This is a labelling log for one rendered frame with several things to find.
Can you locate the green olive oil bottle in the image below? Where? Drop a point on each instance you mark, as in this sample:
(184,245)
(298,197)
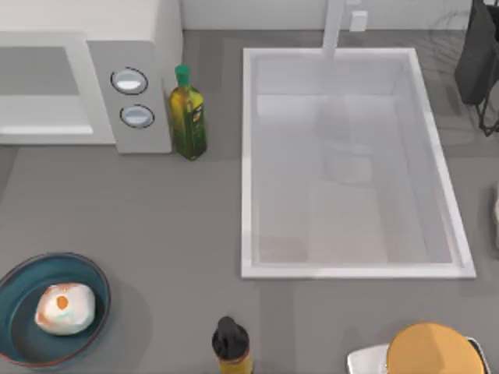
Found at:
(188,121)

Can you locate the white sink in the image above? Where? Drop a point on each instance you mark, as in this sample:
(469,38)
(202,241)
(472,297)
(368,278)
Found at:
(351,187)

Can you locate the microwave knob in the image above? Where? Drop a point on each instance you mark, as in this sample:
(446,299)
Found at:
(129,80)
(136,115)

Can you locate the yellow bottle with black cap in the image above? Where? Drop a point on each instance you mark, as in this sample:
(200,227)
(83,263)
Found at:
(232,346)

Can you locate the tall white tap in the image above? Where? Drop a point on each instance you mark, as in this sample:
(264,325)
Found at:
(331,27)

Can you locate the pale microwave oven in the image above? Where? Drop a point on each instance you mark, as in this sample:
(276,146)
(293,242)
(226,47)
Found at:
(128,46)

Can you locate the silver metal base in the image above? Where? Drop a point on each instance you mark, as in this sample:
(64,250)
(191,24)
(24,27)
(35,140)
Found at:
(366,358)

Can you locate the white round food item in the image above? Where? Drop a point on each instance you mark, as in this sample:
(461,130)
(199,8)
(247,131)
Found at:
(66,311)

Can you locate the orange round lid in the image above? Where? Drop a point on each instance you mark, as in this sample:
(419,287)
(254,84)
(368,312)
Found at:
(432,348)

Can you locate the blue bowl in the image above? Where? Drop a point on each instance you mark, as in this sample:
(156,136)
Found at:
(23,323)

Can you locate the white wall socket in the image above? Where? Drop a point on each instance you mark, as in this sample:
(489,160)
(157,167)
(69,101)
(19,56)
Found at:
(358,20)

